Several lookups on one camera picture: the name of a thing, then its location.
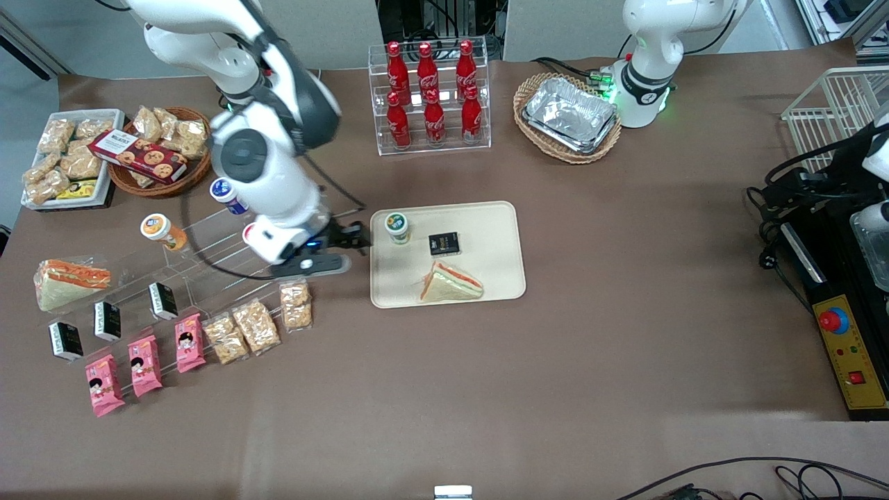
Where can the metal shelving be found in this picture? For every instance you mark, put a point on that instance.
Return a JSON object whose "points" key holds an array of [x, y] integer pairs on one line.
{"points": [[833, 21]]}

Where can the green gum bottle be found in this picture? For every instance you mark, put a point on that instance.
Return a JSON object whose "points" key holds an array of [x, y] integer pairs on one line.
{"points": [[397, 226]]}

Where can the aluminium foil tray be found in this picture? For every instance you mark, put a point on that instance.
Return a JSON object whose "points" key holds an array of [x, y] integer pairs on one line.
{"points": [[569, 114]]}

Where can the beige plastic tray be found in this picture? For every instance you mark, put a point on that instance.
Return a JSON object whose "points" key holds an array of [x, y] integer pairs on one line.
{"points": [[486, 278]]}

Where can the black equipment rack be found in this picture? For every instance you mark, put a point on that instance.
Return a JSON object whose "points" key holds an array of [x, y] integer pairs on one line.
{"points": [[430, 17]]}

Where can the light wicker basket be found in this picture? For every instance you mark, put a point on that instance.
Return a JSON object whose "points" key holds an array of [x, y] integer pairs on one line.
{"points": [[538, 142]]}

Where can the yellow control box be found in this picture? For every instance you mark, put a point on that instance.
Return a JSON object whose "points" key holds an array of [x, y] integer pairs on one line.
{"points": [[858, 354]]}

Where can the clear plastic container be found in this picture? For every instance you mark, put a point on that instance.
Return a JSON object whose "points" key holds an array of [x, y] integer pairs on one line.
{"points": [[875, 257]]}

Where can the clear acrylic stepped stand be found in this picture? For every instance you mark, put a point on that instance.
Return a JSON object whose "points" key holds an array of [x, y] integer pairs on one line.
{"points": [[139, 278]]}

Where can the red cookie box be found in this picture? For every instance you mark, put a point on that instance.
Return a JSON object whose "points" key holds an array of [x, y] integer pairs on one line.
{"points": [[139, 156]]}

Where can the orange gum bottle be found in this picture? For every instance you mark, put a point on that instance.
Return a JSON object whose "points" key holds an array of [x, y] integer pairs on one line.
{"points": [[161, 230]]}

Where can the brown wicker basket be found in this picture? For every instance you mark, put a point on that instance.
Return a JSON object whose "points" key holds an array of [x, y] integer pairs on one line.
{"points": [[198, 170]]}

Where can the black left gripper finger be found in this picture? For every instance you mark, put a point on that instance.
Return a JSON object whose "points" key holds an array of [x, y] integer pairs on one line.
{"points": [[809, 200], [795, 179]]}

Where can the white rectangular tray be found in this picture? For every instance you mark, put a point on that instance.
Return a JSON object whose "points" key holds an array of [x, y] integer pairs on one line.
{"points": [[114, 114]]}

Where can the clear acrylic bottle rack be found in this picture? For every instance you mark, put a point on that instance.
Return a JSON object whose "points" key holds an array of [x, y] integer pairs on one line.
{"points": [[451, 139]]}

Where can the red gum bottle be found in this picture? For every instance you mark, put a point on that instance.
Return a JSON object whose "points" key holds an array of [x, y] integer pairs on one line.
{"points": [[247, 234]]}

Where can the clear snack bag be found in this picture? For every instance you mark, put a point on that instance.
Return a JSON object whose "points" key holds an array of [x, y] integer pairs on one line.
{"points": [[142, 179], [80, 161], [40, 169], [45, 191], [57, 135], [191, 139], [167, 121], [94, 129], [147, 125]]}

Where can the wrapped triangle sandwich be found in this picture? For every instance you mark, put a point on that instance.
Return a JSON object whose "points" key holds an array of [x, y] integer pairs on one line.
{"points": [[69, 281], [451, 285]]}

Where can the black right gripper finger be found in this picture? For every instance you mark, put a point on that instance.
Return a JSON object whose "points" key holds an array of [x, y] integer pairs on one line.
{"points": [[358, 229], [360, 246]]}

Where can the small black box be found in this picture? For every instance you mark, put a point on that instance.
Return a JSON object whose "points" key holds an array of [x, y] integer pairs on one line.
{"points": [[444, 244], [66, 341], [107, 320], [163, 301]]}

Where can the silver device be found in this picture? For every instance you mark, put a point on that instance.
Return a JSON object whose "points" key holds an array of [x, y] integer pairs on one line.
{"points": [[453, 493]]}

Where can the pink snack pack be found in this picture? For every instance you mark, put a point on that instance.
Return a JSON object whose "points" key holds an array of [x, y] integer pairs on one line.
{"points": [[104, 385], [145, 366], [189, 343]]}

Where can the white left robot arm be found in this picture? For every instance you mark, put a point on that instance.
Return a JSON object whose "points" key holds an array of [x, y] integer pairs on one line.
{"points": [[646, 76]]}

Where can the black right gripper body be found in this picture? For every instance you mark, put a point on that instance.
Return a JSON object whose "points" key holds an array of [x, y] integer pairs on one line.
{"points": [[343, 237]]}

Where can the black machine base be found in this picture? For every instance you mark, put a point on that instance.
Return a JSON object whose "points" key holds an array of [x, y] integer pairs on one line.
{"points": [[826, 264]]}

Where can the yellow snack pack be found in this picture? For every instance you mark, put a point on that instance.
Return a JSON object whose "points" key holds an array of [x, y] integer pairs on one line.
{"points": [[78, 189]]}

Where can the clear rice crisp pack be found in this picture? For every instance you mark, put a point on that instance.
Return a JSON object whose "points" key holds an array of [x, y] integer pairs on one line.
{"points": [[296, 304], [226, 339], [256, 326]]}

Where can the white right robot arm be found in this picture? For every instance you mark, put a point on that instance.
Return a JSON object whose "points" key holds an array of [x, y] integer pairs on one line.
{"points": [[278, 173]]}

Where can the red cola bottle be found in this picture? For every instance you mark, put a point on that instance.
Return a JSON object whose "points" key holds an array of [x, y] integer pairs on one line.
{"points": [[396, 69], [466, 66], [399, 125], [427, 68], [471, 118], [434, 121]]}

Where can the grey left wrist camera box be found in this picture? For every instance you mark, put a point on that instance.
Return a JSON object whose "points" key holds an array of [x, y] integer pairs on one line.
{"points": [[876, 212]]}

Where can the blue gum bottle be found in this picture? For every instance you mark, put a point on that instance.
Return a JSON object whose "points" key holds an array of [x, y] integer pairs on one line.
{"points": [[226, 193]]}

